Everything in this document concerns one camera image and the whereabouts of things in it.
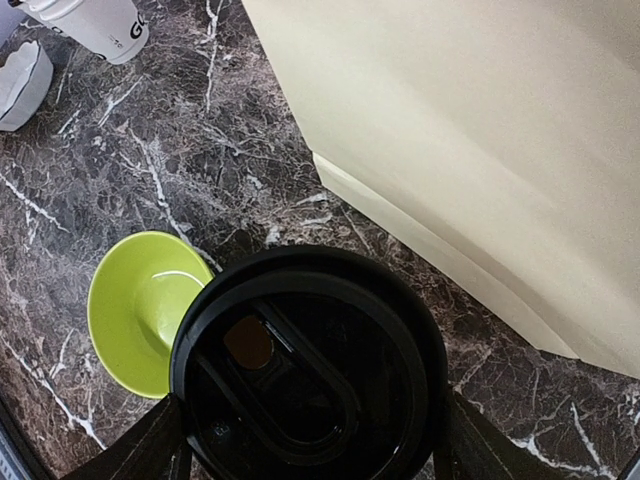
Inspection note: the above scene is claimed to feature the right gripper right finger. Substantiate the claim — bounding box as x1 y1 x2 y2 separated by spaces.
433 390 560 480

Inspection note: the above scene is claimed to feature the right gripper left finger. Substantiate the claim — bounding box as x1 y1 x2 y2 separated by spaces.
65 397 192 479

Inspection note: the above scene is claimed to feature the beige paper bag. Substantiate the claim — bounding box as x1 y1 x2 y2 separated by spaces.
244 1 639 377

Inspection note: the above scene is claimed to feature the stack of white paper cups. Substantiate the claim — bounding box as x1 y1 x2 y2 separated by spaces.
21 0 149 65

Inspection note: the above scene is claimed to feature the green bowl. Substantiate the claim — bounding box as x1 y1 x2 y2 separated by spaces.
87 231 214 399

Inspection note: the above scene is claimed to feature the white scalloped bowl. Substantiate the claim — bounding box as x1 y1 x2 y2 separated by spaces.
1 41 54 132

